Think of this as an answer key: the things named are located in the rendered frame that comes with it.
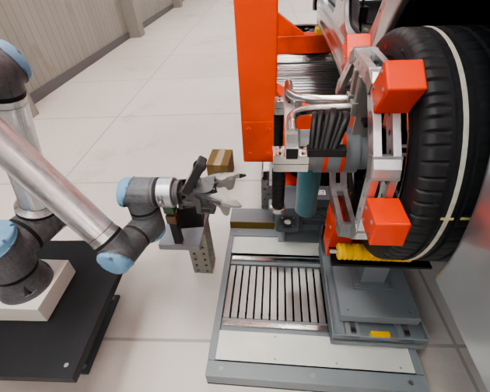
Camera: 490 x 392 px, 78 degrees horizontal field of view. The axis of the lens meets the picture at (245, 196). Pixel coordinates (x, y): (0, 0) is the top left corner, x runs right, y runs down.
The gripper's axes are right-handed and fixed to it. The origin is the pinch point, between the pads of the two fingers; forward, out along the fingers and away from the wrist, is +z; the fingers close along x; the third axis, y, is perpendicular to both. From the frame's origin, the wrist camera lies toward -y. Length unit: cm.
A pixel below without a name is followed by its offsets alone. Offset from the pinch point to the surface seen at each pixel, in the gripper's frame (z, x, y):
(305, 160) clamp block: 16.1, 2.5, -10.7
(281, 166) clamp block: 10.2, 2.4, -8.8
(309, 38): 40, -253, 17
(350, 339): 39, 8, 69
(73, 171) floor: -157, -124, 83
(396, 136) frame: 35.0, 4.7, -18.5
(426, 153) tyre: 39.1, 11.2, -18.2
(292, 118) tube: 12.7, -5.1, -18.3
